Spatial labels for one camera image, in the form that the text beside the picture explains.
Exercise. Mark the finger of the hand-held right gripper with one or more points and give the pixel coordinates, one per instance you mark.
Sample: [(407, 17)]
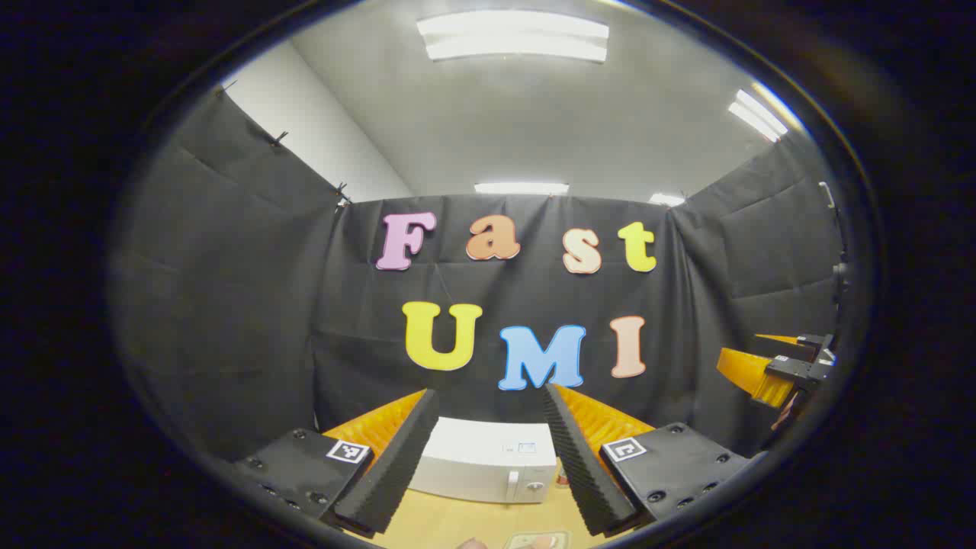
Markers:
[(751, 374), (812, 345)]

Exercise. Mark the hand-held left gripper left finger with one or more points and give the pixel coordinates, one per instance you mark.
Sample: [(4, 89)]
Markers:
[(396, 465)]

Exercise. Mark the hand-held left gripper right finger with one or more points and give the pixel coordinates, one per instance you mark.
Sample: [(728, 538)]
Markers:
[(583, 473)]

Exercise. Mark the pink sugared bread bun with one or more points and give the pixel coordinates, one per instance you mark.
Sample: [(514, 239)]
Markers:
[(543, 543)]

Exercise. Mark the white microwave oven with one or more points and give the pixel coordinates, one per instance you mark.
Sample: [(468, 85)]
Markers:
[(480, 457)]

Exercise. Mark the clear bottle with red label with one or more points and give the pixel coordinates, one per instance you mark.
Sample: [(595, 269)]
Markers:
[(563, 474)]

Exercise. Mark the small white square plate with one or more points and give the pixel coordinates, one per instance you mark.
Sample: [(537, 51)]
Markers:
[(515, 543)]

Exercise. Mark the ceiling light panel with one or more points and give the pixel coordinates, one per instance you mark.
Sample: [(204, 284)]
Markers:
[(511, 34), (756, 116), (521, 187), (666, 200)]

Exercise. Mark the black backdrop cloth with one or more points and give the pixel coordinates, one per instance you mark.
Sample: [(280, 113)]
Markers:
[(229, 305)]

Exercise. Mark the black binder clip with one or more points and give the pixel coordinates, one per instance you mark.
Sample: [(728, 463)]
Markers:
[(226, 88), (341, 192), (278, 138)]

